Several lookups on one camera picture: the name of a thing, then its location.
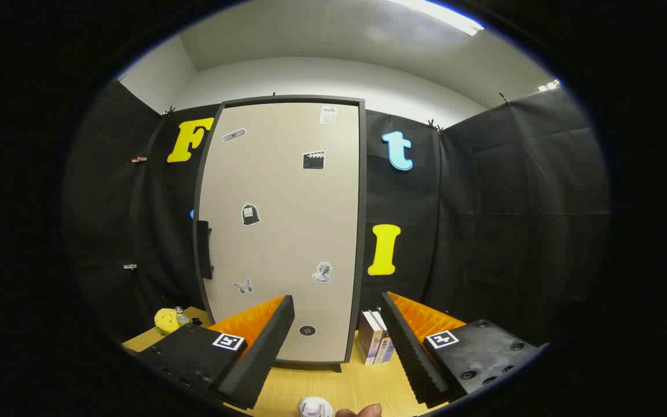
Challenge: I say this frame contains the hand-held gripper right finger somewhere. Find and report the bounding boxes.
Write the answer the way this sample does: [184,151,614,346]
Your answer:
[380,291,543,406]

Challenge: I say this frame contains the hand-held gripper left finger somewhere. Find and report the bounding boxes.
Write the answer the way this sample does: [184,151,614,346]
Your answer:
[137,294,296,411]

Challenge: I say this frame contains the white shoe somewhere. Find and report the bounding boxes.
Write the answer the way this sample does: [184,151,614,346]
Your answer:
[299,396,334,417]

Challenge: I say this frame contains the beige shoe cabinet door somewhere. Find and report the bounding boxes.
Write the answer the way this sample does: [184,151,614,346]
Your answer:
[196,103,361,364]

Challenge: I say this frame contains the dark grey shoe cabinet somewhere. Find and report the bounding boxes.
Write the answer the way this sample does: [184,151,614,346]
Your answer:
[193,94,367,372]

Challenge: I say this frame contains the yellow plush toy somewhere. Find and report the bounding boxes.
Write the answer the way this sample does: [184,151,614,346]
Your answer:
[154,308,182,335]

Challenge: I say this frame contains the black backdrop cloth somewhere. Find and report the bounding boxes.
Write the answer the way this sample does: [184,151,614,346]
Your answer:
[64,78,611,348]

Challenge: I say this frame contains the ceiling light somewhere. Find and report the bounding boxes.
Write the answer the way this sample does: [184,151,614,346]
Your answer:
[389,0,485,36]

